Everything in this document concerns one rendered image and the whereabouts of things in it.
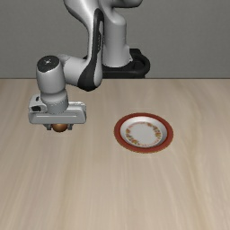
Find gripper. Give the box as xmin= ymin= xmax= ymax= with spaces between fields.
xmin=28 ymin=93 xmax=88 ymax=131

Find orange-brown apple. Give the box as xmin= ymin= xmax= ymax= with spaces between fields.
xmin=51 ymin=123 xmax=68 ymax=134

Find red-rimmed white plate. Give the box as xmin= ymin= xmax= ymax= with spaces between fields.
xmin=113 ymin=111 xmax=174 ymax=155

